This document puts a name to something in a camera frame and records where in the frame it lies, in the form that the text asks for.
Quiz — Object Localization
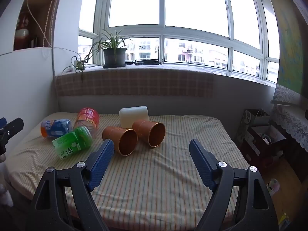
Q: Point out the orange blue soda bottle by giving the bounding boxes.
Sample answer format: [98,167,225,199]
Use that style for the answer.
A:
[40,119,73,138]

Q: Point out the white lace cloth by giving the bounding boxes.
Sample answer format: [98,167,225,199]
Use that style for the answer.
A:
[271,103,308,153]

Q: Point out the potted spider plant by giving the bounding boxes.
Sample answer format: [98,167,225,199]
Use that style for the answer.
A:
[90,29,134,69]

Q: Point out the checked windowsill cloth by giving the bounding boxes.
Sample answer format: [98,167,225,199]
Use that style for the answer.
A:
[55,64,215,98]

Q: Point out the orange paper cup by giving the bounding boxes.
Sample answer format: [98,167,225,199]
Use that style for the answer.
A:
[102,126,138,156]
[131,119,166,148]

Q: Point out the small trailing plant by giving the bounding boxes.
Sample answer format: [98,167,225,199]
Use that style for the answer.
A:
[62,53,92,82]

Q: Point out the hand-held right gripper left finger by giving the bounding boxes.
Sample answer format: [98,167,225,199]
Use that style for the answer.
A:
[29,139,115,231]

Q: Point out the beaded cord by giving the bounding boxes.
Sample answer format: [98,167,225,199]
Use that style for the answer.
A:
[41,0,60,48]

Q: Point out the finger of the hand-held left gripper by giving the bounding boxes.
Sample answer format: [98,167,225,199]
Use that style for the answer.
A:
[0,117,24,155]

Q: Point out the wall poster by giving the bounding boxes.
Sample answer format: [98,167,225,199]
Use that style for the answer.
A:
[265,0,308,109]

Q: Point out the green tea bottle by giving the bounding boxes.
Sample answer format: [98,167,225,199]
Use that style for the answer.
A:
[52,126,93,160]

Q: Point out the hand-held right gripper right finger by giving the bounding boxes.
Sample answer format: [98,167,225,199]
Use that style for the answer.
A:
[189,138,280,231]

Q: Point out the red and white jar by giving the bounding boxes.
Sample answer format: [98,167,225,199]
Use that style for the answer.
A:
[14,14,30,50]

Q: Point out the paper carrier bag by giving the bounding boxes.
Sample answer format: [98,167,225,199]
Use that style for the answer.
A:
[237,109,271,147]

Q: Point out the window frame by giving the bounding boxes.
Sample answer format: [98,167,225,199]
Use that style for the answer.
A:
[78,0,281,85]

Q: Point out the red label bottle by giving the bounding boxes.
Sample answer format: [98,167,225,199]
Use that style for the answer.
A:
[73,107,100,139]

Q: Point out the white cup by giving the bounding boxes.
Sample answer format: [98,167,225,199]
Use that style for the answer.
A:
[119,105,149,128]

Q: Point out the dark red cardboard box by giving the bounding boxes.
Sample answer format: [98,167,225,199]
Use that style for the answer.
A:
[241,125,287,167]

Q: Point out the black device on windowsill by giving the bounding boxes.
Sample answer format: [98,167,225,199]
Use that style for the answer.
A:
[125,58,162,66]

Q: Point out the wooden wall shelf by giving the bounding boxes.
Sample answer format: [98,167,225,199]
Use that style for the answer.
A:
[13,0,66,51]

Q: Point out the white cable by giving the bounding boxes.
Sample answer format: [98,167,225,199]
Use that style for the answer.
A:
[26,0,80,64]

